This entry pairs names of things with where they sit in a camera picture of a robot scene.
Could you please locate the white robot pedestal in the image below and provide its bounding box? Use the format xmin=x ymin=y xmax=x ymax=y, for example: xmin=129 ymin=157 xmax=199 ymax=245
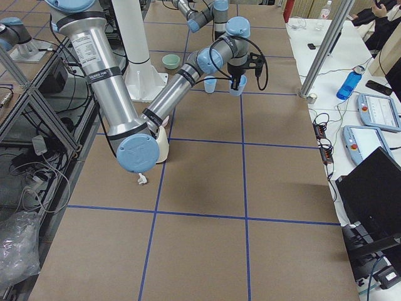
xmin=112 ymin=0 xmax=169 ymax=102

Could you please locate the cream toaster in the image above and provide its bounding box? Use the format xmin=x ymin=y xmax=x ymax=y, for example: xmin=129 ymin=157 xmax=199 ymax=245
xmin=156 ymin=126 xmax=169 ymax=164

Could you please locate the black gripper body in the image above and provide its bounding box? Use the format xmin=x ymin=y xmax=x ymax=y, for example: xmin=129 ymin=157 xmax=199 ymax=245
xmin=227 ymin=53 xmax=264 ymax=78

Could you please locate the small black square device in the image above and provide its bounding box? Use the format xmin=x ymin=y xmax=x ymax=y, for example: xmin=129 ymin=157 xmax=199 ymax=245
xmin=307 ymin=43 xmax=316 ymax=50

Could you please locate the teach pendant far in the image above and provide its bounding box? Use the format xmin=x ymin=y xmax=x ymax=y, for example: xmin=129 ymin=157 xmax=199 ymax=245
xmin=357 ymin=93 xmax=400 ymax=132

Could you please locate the green bowl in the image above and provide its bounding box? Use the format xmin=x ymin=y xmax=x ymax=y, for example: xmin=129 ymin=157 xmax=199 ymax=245
xmin=162 ymin=54 xmax=180 ymax=70

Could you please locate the teach pendant near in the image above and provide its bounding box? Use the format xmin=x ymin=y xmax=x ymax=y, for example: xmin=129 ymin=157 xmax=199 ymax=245
xmin=342 ymin=125 xmax=393 ymax=166

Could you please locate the pink bowl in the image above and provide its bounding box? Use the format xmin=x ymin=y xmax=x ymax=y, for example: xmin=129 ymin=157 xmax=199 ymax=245
xmin=162 ymin=115 xmax=170 ymax=127

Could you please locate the blue water bottle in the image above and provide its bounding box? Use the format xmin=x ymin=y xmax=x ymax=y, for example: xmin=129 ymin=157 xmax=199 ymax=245
xmin=336 ymin=65 xmax=365 ymax=100

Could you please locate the black smartphone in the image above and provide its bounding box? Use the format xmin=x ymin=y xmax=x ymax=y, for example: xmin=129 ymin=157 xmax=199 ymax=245
xmin=365 ymin=80 xmax=393 ymax=96

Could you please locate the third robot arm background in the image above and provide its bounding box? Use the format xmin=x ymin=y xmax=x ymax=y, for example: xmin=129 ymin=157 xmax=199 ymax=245
xmin=1 ymin=17 xmax=44 ymax=63

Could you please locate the black laptop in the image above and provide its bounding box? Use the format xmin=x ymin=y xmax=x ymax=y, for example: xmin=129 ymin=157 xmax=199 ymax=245
xmin=336 ymin=147 xmax=400 ymax=250

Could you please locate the light blue cup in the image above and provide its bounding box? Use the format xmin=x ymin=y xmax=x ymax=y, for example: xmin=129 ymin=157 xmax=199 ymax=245
xmin=229 ymin=75 xmax=247 ymax=96
xmin=203 ymin=76 xmax=217 ymax=93

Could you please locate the seated person in black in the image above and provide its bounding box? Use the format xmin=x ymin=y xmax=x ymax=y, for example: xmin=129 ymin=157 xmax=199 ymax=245
xmin=352 ymin=1 xmax=400 ymax=57

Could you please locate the aluminium frame post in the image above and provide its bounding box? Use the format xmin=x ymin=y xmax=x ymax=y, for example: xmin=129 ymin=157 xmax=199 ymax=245
xmin=299 ymin=0 xmax=355 ymax=104

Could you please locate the teach pendant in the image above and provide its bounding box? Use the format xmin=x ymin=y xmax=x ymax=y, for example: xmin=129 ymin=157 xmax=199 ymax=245
xmin=342 ymin=125 xmax=393 ymax=166
xmin=357 ymin=93 xmax=400 ymax=132

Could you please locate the clear plastic bag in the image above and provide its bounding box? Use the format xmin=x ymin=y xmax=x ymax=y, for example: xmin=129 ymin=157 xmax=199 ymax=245
xmin=1 ymin=211 xmax=41 ymax=289

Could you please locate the white toaster plug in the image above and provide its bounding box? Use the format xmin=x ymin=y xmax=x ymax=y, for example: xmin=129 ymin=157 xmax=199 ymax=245
xmin=137 ymin=173 xmax=148 ymax=185

